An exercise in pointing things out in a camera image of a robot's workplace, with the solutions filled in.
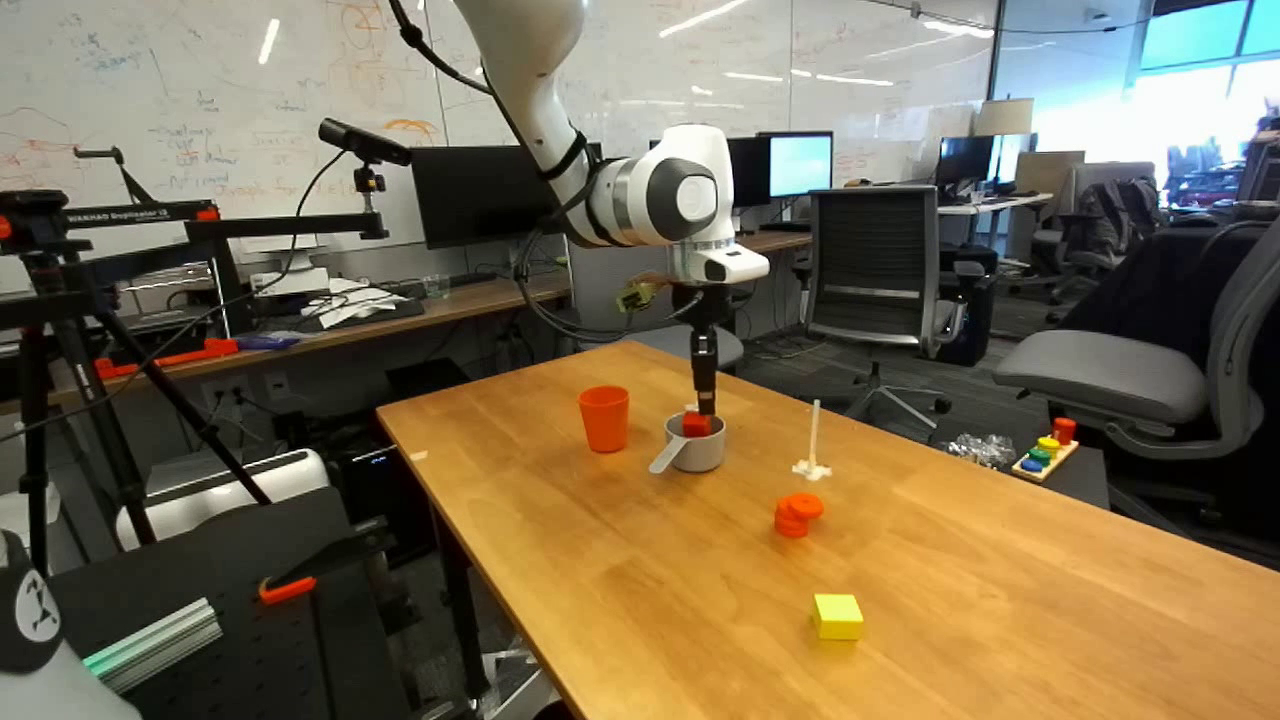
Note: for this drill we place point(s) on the black camera tripod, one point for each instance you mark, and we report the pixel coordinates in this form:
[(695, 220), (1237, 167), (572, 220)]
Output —
[(38, 228)]

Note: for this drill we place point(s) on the orange cylinder block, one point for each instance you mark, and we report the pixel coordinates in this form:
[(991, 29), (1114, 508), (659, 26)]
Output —
[(796, 515)]

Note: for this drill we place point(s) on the yellow cube block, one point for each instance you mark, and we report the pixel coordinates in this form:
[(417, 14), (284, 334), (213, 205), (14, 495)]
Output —
[(839, 613)]

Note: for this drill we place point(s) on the grey measuring cup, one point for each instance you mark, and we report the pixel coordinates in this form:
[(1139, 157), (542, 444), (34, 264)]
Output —
[(688, 452)]

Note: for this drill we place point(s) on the white peg stand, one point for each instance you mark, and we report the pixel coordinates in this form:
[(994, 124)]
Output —
[(811, 464)]

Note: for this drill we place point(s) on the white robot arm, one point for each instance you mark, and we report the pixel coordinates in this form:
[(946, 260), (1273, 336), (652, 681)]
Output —
[(673, 194)]

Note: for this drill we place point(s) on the black office chair background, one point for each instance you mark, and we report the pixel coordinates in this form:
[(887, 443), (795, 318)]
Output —
[(876, 270)]

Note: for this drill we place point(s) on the grey office chair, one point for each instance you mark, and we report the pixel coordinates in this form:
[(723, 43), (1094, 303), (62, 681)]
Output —
[(1169, 366)]

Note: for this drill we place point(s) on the red cube block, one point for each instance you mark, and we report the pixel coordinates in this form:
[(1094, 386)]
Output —
[(699, 427)]

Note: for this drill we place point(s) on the orange plastic cup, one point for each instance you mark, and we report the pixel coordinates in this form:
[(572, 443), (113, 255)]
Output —
[(605, 419)]

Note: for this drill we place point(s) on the computer monitor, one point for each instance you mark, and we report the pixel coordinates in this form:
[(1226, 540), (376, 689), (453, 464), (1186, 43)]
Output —
[(796, 161)]

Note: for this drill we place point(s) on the colourful wooden toy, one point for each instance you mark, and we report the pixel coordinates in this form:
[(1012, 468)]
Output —
[(1049, 450)]

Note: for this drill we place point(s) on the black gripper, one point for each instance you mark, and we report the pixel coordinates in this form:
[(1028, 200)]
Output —
[(709, 308)]

